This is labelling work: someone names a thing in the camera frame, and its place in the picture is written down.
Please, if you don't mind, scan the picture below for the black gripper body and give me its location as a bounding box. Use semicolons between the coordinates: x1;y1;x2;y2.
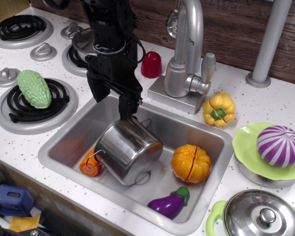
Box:
85;43;143;97

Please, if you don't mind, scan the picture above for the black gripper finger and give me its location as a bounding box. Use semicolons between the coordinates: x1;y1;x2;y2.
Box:
87;72;110;102
118;93;142;120

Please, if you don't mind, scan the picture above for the stainless steel pot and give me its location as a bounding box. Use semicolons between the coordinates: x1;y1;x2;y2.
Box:
93;116;163;186

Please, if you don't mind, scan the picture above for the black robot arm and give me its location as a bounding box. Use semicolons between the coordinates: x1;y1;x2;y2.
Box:
82;0;143;120

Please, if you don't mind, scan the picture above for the stainless steel sink basin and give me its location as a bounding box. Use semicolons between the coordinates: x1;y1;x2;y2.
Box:
38;95;233;235

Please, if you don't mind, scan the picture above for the light green plastic pot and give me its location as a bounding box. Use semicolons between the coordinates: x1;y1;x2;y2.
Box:
206;201;295;236

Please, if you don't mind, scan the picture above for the steel pot lid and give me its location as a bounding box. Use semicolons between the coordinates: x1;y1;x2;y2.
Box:
223;190;295;236

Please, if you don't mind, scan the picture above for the red toy pepper piece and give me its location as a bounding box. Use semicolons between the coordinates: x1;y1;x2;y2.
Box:
141;51;163;79

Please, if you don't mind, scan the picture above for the back right stove burner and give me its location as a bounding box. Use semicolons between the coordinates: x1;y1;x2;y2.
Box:
61;44;88;78

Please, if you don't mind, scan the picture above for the small steel pan on burner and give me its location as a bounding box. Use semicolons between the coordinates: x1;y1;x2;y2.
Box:
72;28;97;61

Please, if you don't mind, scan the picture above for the silver stove knob back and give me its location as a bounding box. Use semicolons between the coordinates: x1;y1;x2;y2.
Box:
60;22;83;40

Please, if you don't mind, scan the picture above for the silver stove knob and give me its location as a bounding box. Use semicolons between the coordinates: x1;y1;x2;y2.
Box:
60;22;83;40
0;67;20;88
30;43;57;61

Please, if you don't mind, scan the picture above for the green toy bitter melon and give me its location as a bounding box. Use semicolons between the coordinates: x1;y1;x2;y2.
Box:
17;70;52;109

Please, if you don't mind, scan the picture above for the silver toy faucet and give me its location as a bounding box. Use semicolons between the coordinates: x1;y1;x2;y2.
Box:
147;0;216;115

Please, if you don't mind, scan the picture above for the silver stove knob middle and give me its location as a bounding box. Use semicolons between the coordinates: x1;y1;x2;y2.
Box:
30;43;57;61

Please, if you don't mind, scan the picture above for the orange toy carrot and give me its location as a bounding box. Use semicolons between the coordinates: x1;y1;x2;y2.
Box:
79;147;103;177

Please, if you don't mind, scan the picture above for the orange toy pumpkin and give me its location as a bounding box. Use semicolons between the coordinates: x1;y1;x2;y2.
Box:
171;144;211;183

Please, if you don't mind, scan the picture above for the front black stove burner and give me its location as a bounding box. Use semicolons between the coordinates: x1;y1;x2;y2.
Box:
0;78;78;135

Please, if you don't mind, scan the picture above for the yellow toy bell pepper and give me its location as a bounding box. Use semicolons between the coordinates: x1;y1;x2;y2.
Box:
203;91;236;127

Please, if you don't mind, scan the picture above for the silver stove knob front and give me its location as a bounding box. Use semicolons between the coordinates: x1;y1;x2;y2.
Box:
0;67;20;88

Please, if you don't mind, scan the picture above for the back left stove burner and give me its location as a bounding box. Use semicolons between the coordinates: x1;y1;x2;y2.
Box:
0;15;53;49

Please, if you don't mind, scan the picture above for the purple toy eggplant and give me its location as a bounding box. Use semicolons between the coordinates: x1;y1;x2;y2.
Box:
147;187;190;219

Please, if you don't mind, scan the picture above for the light green plastic plate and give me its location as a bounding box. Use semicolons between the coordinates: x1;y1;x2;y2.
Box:
232;123;295;180

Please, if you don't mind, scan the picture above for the grey support pole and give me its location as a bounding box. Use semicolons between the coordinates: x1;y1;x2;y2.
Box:
246;0;292;89

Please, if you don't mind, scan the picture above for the steel bowl under plate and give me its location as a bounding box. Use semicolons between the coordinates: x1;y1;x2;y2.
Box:
235;155;295;188

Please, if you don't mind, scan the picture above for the blue clamp tool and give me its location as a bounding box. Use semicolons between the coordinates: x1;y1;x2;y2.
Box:
0;184;34;216

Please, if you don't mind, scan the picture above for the purple striped toy onion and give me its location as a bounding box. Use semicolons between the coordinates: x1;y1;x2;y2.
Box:
256;125;295;168

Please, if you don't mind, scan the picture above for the yellow cloth scrap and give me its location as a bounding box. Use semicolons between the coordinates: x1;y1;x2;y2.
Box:
8;215;40;233

